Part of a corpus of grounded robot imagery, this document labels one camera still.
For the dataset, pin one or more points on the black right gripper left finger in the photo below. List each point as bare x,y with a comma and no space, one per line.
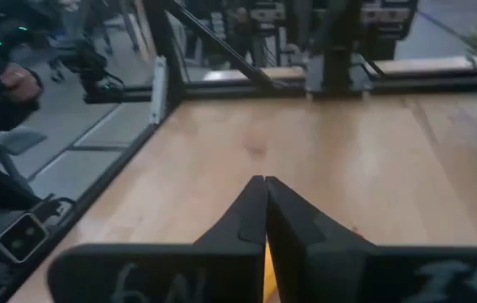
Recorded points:
242,227

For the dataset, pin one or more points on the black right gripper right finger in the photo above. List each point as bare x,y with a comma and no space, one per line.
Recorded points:
305,252

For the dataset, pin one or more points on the yellow toy banana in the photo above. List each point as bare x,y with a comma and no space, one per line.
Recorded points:
270,273

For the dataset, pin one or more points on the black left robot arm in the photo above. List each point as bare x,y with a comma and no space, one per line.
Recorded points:
335,54

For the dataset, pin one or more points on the grey chair armrest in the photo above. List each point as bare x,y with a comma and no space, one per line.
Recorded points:
15,141

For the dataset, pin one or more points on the person's hand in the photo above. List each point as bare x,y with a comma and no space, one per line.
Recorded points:
21,84

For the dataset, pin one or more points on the silver aluminium bracket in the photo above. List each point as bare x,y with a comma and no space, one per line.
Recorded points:
159,90

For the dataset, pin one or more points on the black silver table-level camera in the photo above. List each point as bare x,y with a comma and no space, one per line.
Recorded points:
21,237

